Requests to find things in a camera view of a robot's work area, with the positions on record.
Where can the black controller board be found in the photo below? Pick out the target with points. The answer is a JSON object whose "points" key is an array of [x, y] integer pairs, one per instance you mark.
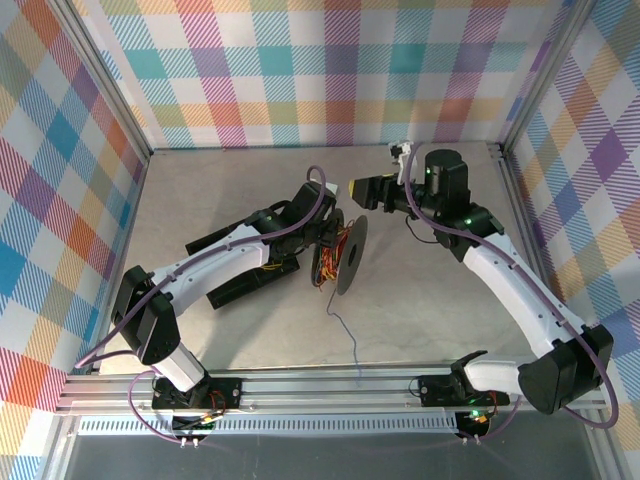
{"points": [[477, 425], [192, 425]]}

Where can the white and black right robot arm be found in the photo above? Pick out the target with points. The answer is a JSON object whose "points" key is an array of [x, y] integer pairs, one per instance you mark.
{"points": [[500, 280]]}

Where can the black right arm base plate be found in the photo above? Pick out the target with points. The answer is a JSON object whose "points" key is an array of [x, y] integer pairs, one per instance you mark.
{"points": [[432, 390]]}

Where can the aluminium table edge rail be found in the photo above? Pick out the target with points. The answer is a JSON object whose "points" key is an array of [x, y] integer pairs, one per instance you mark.
{"points": [[520, 200]]}

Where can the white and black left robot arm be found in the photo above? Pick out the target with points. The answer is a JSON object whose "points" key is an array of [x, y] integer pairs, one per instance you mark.
{"points": [[215, 260]]}

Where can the aluminium frame post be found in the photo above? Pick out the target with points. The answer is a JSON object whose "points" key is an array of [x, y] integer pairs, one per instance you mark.
{"points": [[106, 75], [544, 75]]}

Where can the black two-compartment tray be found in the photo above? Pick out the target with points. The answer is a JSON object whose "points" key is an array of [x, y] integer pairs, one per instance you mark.
{"points": [[235, 292]]}

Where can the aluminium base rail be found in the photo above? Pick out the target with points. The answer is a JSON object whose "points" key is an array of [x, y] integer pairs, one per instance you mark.
{"points": [[325, 390]]}

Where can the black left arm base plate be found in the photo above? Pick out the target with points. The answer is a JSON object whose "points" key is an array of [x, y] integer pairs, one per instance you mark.
{"points": [[227, 390]]}

